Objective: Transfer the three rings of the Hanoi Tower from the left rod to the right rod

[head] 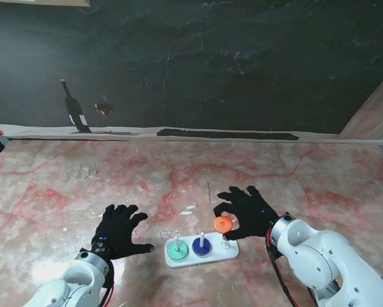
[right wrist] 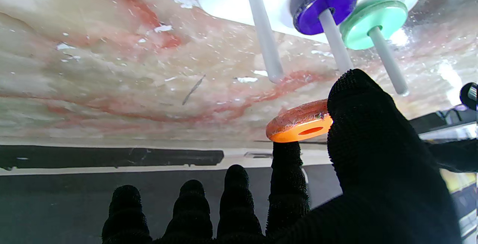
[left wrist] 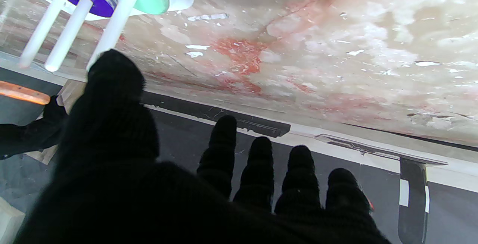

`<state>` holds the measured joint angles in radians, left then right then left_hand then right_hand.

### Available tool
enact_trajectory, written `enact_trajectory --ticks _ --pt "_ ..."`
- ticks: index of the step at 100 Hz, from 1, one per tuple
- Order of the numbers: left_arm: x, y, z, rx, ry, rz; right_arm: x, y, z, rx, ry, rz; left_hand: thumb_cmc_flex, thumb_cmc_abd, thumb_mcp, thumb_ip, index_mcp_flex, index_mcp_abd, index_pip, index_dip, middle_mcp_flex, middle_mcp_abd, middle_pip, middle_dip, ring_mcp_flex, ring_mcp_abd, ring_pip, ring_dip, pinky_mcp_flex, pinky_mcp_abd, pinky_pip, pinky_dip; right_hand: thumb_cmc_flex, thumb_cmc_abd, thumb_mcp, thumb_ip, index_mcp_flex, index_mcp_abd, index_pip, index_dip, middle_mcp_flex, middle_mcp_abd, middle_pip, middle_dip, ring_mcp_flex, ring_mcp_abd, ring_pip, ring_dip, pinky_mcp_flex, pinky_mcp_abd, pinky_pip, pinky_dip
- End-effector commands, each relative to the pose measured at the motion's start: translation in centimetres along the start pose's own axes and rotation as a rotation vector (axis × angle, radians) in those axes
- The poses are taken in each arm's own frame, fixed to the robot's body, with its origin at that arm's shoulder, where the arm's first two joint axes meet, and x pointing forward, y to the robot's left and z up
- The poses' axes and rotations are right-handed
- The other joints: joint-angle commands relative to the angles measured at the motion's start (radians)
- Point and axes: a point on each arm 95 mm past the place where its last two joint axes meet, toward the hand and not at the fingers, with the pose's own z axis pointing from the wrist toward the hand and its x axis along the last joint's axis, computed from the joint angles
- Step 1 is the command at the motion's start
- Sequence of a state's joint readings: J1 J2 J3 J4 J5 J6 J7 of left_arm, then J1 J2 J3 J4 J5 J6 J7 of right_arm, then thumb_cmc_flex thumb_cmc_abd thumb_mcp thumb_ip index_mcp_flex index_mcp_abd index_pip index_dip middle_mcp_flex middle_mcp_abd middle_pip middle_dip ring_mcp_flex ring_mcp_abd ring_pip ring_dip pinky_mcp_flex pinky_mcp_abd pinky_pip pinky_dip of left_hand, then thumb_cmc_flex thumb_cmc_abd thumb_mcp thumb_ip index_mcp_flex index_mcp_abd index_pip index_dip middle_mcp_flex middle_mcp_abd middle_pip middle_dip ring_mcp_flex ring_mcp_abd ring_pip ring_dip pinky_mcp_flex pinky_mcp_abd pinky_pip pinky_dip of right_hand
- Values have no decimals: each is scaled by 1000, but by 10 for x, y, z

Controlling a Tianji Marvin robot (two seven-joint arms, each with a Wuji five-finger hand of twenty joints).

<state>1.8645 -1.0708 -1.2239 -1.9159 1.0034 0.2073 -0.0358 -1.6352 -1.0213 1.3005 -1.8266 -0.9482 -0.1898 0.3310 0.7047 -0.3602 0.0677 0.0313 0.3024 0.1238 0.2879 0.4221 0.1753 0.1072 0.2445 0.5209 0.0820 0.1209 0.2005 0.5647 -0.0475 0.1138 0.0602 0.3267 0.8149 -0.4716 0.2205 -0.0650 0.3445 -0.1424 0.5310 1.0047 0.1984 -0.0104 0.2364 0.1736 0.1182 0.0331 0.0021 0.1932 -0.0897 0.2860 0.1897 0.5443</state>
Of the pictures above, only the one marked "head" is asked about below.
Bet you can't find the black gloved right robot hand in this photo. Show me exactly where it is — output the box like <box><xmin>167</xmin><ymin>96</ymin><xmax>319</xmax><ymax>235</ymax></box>
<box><xmin>212</xmin><ymin>185</ymin><xmax>280</xmax><ymax>241</ymax></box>

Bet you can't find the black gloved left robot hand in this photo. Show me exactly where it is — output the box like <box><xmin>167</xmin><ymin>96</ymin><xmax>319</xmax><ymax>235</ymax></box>
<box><xmin>91</xmin><ymin>204</ymin><xmax>155</xmax><ymax>260</ymax></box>

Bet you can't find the small orange ring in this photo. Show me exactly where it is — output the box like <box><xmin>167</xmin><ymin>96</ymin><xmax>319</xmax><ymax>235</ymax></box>
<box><xmin>213</xmin><ymin>216</ymin><xmax>235</xmax><ymax>233</ymax></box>

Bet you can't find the white Hanoi tower base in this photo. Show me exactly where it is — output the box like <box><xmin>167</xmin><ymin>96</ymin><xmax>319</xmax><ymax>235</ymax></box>
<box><xmin>164</xmin><ymin>232</ymin><xmax>240</xmax><ymax>269</ymax></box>

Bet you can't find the large green ring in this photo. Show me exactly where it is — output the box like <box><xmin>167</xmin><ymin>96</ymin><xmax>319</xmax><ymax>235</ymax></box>
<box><xmin>166</xmin><ymin>238</ymin><xmax>189</xmax><ymax>260</ymax></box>

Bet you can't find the medium blue ring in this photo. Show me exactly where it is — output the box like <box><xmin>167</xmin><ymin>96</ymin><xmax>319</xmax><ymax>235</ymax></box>
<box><xmin>192</xmin><ymin>236</ymin><xmax>212</xmax><ymax>256</ymax></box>

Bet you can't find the leaning wooden plank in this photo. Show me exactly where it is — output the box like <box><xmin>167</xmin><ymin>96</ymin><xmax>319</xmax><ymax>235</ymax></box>
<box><xmin>336</xmin><ymin>77</ymin><xmax>383</xmax><ymax>141</ymax></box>

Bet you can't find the red black left arm cable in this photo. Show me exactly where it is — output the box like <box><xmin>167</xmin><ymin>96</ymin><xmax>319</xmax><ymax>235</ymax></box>
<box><xmin>100</xmin><ymin>260</ymin><xmax>116</xmax><ymax>307</ymax></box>

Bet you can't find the red black arm cable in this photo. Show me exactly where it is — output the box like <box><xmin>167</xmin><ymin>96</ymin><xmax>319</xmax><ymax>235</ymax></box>
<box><xmin>265</xmin><ymin>228</ymin><xmax>302</xmax><ymax>307</ymax></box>
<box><xmin>100</xmin><ymin>260</ymin><xmax>116</xmax><ymax>307</ymax></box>

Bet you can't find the red black right arm cable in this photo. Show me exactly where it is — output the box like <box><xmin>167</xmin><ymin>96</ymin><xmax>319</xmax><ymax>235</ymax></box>
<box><xmin>265</xmin><ymin>228</ymin><xmax>302</xmax><ymax>307</ymax></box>

